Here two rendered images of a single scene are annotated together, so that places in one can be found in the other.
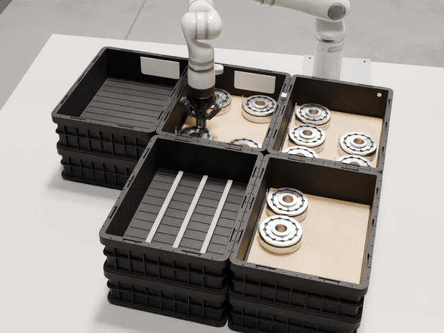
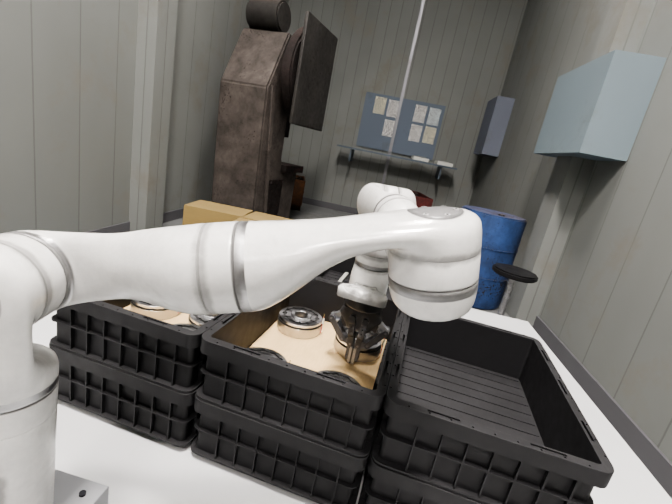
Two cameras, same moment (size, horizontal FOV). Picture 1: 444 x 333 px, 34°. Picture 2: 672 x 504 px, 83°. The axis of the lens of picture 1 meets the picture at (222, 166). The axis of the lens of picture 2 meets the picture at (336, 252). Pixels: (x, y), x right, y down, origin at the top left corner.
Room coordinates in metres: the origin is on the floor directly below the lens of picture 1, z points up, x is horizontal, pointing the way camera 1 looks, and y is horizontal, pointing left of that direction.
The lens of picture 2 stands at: (2.37, -0.03, 1.25)
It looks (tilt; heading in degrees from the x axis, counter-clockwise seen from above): 15 degrees down; 178
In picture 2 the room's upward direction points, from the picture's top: 11 degrees clockwise
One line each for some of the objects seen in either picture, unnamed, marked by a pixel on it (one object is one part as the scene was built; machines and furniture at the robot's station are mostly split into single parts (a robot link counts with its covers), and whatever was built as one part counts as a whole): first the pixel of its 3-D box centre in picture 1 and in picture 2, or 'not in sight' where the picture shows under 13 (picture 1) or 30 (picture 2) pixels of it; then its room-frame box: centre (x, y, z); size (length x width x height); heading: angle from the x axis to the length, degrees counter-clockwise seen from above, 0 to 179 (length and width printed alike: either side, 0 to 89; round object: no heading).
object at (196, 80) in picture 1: (203, 69); (368, 278); (1.69, 0.06, 1.03); 0.11 x 0.09 x 0.06; 166
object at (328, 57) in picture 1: (328, 59); (4, 452); (2.04, -0.34, 0.87); 0.09 x 0.09 x 0.17; 84
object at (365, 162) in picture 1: (353, 167); not in sight; (1.49, -0.35, 0.86); 0.10 x 0.10 x 0.01
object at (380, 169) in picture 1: (333, 121); (190, 281); (1.61, -0.30, 0.92); 0.40 x 0.30 x 0.02; 166
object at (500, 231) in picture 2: not in sight; (480, 255); (-1.37, 1.53, 0.46); 0.63 x 0.62 x 0.93; 83
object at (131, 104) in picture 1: (127, 103); (469, 391); (1.75, 0.28, 0.87); 0.40 x 0.30 x 0.11; 166
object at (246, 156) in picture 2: not in sight; (271, 124); (-2.79, -1.02, 1.34); 1.38 x 1.25 x 2.68; 173
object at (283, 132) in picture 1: (331, 137); (188, 303); (1.61, -0.30, 0.87); 0.40 x 0.30 x 0.11; 166
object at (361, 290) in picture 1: (310, 218); not in sight; (1.22, -0.21, 0.92); 0.40 x 0.30 x 0.02; 166
